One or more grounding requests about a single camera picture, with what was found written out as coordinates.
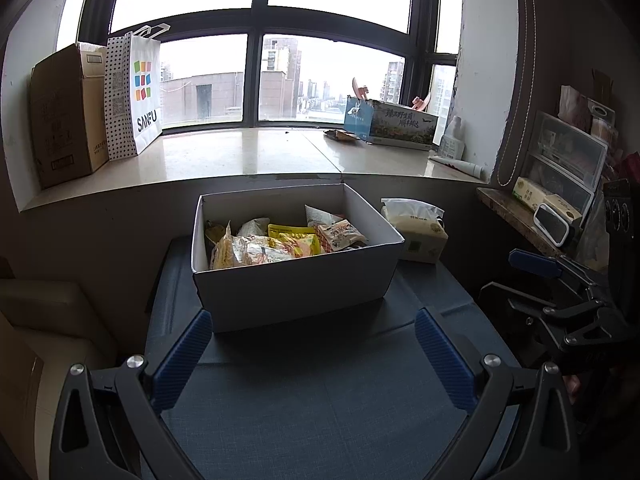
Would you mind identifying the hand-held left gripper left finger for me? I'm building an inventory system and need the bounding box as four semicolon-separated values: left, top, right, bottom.
49;309;215;480

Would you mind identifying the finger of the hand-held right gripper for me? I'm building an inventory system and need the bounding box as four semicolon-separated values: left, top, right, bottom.
508;249;608;291
479;281;608;356

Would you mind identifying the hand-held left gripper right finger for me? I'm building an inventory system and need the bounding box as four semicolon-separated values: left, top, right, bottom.
414;307;581;480

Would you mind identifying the yellow crinkled snack packet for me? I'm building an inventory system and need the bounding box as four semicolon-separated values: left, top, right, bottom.
205;220;236;271

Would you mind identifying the white cardboard box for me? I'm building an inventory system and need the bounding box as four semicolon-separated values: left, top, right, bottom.
191;183;406;335

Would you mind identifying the large transparent snack packet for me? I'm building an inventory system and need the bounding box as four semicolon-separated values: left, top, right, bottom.
215;235;301;268

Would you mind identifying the clear white snack packet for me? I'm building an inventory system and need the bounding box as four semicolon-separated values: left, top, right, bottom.
235;217;271;238

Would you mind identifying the orange white snack packet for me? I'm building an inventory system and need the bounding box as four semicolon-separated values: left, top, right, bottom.
316;219;368;253

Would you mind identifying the yellow snack packet red print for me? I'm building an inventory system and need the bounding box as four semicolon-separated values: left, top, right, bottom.
267;224;321;258

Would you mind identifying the white triangular snack packet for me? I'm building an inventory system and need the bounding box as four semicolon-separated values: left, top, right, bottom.
305;204;346;228

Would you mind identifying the white framed black mirror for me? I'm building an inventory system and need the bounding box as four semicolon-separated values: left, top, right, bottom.
532;202;576;248

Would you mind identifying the wooden side shelf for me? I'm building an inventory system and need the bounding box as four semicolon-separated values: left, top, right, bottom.
476;187;566;258

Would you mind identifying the cream small box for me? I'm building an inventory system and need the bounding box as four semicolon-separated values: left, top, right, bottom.
542;194;583;221

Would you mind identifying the white green tissue pack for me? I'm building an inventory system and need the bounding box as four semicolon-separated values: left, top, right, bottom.
512;176;551;211

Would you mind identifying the clear plastic drawer unit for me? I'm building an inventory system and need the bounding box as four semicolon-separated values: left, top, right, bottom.
520;110;608;211

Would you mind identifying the beige tissue pack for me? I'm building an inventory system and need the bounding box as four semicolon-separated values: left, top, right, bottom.
380;197;448;265

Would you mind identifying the white tube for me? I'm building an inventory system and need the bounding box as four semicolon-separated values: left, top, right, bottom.
429;155;485;179

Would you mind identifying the pink plastic bag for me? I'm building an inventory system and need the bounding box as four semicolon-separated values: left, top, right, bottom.
557;85;596;133

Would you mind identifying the beige furniture piece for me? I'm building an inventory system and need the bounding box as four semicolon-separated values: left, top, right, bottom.
0;280;121;461

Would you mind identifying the grey fabric table cover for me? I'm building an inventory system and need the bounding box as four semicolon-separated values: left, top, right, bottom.
142;237;521;480

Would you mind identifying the white plastic bottle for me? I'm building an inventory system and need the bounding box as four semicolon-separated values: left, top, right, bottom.
438;115;467;161

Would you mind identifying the brown cardboard piece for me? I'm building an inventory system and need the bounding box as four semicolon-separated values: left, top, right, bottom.
592;68;615;103

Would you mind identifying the blue printed carton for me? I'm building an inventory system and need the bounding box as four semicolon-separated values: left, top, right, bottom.
343;96;440;152

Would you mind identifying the marble windowsill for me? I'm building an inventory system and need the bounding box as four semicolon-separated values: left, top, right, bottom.
20;127;493;211

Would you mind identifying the white paper shopping bag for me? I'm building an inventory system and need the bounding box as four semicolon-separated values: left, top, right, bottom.
104;24;172;162

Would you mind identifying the brown cardboard box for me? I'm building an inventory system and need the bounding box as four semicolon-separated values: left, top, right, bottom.
29;42;111;191

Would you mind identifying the brown stitched strap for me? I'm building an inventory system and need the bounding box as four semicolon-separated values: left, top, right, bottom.
491;0;536;188

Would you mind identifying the dark window frame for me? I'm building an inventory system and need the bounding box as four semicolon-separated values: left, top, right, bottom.
55;0;463;136

